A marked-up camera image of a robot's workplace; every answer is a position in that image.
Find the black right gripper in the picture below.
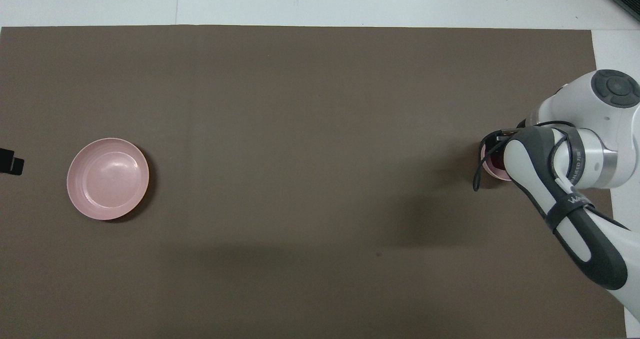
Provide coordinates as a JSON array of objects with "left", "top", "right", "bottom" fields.
[{"left": 493, "top": 118, "right": 530, "bottom": 143}]

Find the pink bowl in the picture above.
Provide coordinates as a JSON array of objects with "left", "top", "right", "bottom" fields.
[{"left": 480, "top": 140, "right": 514, "bottom": 182}]

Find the pink plate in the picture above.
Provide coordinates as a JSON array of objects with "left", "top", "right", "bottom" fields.
[{"left": 66, "top": 137, "right": 150, "bottom": 221}]

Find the brown table mat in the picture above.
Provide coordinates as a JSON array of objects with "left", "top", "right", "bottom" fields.
[{"left": 0, "top": 25, "right": 627, "bottom": 339}]

